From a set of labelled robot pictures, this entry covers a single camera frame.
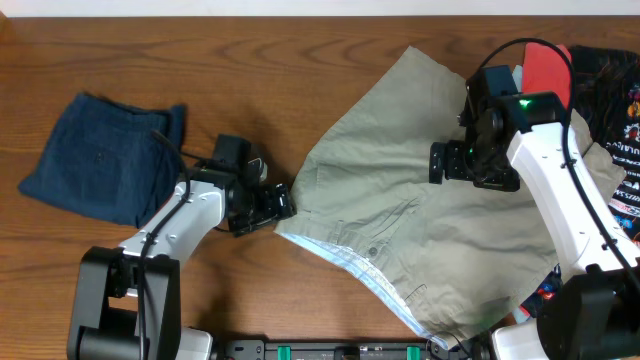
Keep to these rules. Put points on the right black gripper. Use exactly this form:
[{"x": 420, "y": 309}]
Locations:
[{"x": 502, "y": 180}]

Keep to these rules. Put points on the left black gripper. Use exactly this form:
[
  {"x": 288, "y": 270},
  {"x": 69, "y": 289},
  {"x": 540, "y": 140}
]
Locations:
[{"x": 272, "y": 210}]

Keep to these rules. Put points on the khaki cargo shorts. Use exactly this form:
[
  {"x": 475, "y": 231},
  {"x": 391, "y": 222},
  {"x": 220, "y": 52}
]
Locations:
[{"x": 448, "y": 260}]

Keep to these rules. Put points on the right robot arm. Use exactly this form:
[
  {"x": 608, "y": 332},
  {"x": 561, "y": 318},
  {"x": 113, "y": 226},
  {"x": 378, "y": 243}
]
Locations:
[{"x": 595, "y": 315}]

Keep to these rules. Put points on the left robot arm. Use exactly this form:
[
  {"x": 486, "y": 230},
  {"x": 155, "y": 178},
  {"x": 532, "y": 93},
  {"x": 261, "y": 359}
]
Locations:
[{"x": 127, "y": 303}]

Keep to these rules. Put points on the light blue garment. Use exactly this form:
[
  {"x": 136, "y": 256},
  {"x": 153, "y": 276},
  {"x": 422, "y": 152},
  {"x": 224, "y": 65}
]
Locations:
[{"x": 517, "y": 75}]

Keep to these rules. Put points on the red garment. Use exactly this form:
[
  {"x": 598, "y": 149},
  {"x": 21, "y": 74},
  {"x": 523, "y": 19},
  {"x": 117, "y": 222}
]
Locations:
[{"x": 545, "y": 71}]

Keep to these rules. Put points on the black printed shirt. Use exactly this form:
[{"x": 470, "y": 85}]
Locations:
[{"x": 607, "y": 100}]

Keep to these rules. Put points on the folded navy blue shorts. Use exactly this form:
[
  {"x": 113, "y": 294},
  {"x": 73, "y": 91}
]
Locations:
[{"x": 101, "y": 161}]

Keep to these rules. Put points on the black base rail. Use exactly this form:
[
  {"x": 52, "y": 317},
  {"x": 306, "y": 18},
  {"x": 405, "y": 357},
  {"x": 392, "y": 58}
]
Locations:
[{"x": 255, "y": 349}]

